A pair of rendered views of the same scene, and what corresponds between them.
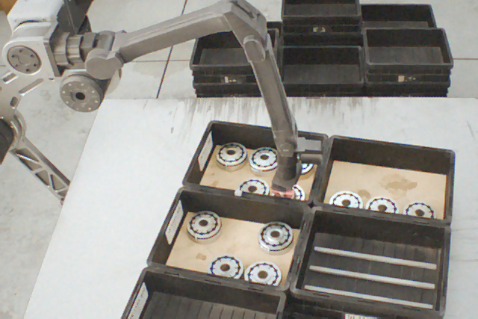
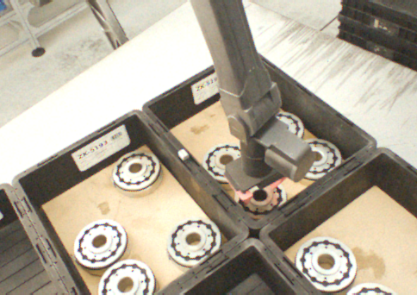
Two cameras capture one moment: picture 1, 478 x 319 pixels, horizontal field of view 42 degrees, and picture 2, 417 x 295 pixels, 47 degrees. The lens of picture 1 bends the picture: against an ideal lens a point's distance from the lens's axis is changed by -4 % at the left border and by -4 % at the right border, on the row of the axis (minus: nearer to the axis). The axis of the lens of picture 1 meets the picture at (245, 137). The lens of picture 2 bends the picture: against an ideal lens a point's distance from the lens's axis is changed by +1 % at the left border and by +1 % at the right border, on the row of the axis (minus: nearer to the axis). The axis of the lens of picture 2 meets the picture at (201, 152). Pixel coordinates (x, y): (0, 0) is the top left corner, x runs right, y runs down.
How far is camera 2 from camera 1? 1.16 m
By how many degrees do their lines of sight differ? 31
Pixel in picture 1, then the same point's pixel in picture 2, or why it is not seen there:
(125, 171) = (164, 68)
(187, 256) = (92, 197)
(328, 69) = not seen: outside the picture
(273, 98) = (207, 21)
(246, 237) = (170, 216)
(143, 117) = not seen: hidden behind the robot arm
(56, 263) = (22, 126)
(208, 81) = (356, 18)
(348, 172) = (381, 215)
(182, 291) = not seen: hidden behind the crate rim
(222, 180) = (214, 128)
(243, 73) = (399, 23)
